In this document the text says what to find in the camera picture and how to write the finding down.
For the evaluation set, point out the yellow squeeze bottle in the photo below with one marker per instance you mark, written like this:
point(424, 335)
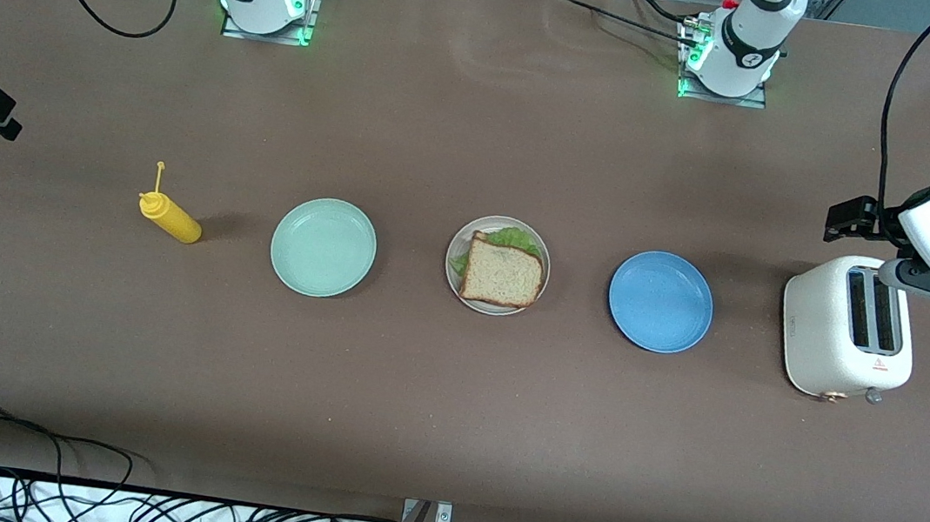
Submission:
point(176, 221)

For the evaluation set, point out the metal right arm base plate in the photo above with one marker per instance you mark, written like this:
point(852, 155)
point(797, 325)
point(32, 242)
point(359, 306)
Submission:
point(309, 11)

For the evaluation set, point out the white toaster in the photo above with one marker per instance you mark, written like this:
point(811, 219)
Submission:
point(815, 336)

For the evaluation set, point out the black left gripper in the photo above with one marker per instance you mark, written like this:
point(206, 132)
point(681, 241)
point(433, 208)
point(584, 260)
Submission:
point(859, 217)

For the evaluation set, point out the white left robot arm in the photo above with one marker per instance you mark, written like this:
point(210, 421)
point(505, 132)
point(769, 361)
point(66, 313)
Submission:
point(753, 40)

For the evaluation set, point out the brown bread slice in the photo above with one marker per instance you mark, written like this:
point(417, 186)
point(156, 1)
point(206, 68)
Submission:
point(503, 274)

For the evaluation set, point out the blue plate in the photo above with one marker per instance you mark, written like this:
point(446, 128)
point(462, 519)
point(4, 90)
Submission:
point(660, 301)

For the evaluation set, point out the green lettuce leaf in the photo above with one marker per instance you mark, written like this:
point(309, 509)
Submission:
point(511, 237)

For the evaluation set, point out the beige plate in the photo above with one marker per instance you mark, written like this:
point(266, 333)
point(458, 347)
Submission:
point(459, 238)

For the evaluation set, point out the pale green plate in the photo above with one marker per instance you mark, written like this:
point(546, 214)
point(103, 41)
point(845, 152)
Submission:
point(323, 247)

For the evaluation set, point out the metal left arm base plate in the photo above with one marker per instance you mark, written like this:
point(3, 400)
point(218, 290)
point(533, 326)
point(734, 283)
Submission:
point(759, 102)

